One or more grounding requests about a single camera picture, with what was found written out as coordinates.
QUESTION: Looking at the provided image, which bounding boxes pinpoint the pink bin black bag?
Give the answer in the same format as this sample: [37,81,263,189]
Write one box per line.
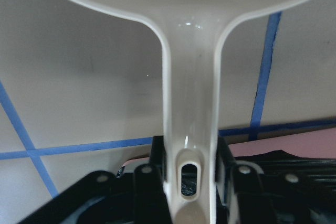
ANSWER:
[115,126,336,224]

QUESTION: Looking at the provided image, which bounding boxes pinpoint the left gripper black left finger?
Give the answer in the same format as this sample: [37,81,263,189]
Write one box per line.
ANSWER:
[133,136,172,223]

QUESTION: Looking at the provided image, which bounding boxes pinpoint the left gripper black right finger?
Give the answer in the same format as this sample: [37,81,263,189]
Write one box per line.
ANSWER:
[215,136,276,223]

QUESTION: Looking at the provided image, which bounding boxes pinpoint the white plastic dustpan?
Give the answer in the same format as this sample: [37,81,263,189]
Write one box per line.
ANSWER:
[70,0,308,223]

